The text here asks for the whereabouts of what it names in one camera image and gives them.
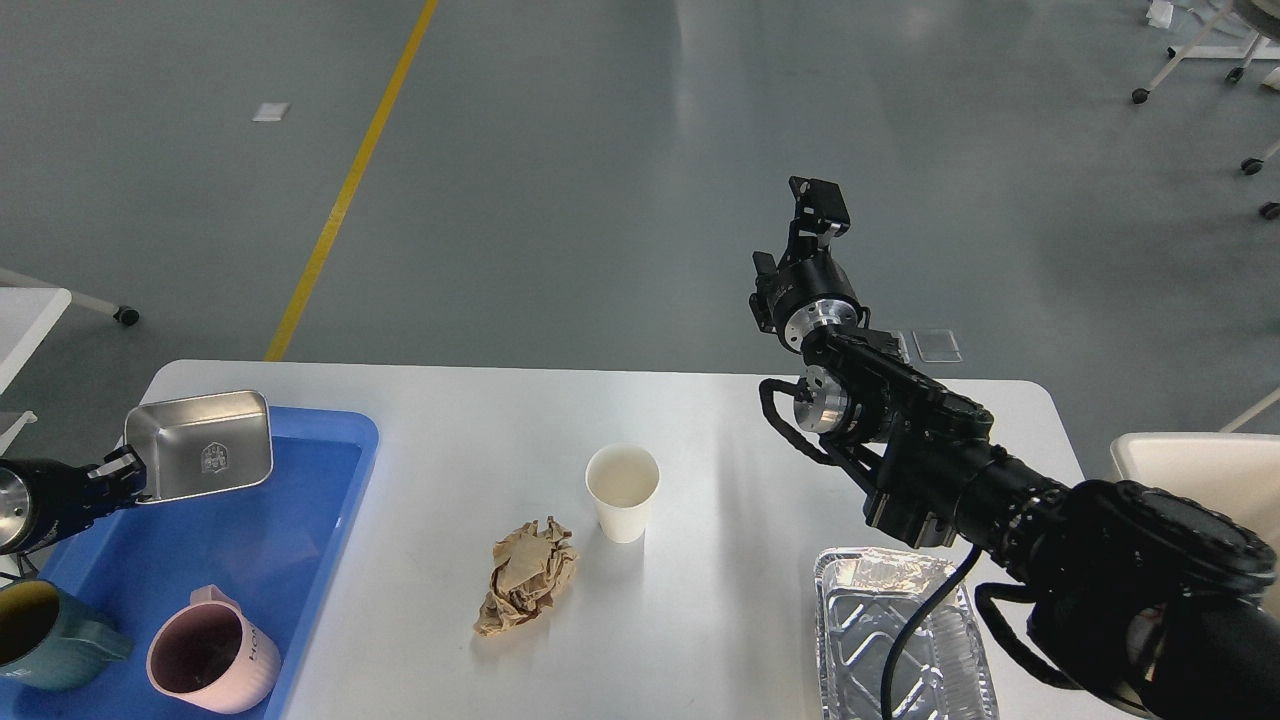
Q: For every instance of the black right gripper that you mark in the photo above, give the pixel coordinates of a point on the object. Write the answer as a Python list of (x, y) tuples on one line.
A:
[(813, 290)]

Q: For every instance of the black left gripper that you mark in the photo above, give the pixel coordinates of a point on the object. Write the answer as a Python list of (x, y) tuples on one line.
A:
[(46, 501)]

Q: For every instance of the stainless steel square tray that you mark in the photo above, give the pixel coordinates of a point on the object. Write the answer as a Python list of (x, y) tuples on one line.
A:
[(199, 446)]

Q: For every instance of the pink plastic mug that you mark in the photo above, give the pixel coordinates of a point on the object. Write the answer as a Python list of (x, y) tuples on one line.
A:
[(211, 656)]

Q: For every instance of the white paper cup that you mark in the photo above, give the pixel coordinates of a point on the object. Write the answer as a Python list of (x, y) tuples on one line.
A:
[(622, 481)]

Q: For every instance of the aluminium foil tray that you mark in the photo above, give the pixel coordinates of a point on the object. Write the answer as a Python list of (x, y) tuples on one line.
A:
[(864, 596)]

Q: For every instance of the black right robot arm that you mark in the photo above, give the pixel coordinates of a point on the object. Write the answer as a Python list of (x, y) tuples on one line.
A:
[(1149, 601)]

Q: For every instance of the blue plastic tray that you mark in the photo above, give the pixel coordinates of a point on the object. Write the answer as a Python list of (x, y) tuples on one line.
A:
[(273, 548)]

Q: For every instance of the teal ceramic mug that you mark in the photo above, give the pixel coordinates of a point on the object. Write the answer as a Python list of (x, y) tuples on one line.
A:
[(52, 641)]

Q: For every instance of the white side table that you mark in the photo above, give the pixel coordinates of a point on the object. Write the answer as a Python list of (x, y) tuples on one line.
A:
[(27, 315)]

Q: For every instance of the crumpled brown paper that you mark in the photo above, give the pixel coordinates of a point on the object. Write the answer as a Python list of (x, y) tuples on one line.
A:
[(532, 567)]

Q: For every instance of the cream plastic bin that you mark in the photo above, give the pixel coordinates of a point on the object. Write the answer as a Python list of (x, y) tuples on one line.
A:
[(1230, 472)]

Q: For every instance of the white wheeled frame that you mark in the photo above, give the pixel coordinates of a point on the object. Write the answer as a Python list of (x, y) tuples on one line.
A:
[(1261, 18)]

